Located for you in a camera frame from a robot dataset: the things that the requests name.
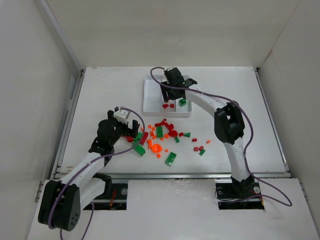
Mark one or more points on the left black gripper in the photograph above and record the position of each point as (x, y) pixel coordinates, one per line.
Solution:
(124, 127)

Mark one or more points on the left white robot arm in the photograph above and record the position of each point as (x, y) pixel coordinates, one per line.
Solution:
(63, 200)

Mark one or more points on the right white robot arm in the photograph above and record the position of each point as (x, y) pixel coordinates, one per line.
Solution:
(228, 122)

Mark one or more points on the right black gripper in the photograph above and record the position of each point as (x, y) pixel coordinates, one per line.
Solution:
(175, 88)

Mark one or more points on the aluminium rail front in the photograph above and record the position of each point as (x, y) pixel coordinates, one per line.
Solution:
(139, 176)

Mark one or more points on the green flat plate lego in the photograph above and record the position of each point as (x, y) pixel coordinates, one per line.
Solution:
(170, 159)

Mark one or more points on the green red long lego assembly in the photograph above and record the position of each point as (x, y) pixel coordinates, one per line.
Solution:
(130, 139)

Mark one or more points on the orange round lego piece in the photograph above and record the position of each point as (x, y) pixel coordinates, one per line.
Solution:
(154, 147)

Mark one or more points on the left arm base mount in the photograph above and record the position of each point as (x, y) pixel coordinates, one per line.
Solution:
(114, 197)

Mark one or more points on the dark red brick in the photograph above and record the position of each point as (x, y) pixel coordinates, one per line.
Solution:
(144, 138)

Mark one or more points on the white three-compartment tray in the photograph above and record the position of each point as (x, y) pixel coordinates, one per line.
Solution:
(153, 102)

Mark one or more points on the green 2x3 lego plate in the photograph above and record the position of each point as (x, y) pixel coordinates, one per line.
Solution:
(159, 132)

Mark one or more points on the green arch lego brick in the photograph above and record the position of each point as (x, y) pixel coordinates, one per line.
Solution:
(139, 150)

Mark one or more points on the green square lego in tray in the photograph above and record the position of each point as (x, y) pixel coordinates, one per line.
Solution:
(182, 102)

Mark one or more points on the red round dome lego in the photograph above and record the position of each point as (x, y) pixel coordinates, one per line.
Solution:
(173, 133)

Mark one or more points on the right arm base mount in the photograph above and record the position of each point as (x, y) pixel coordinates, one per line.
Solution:
(231, 199)

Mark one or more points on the small green slope lego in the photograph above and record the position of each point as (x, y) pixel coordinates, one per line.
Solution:
(202, 152)

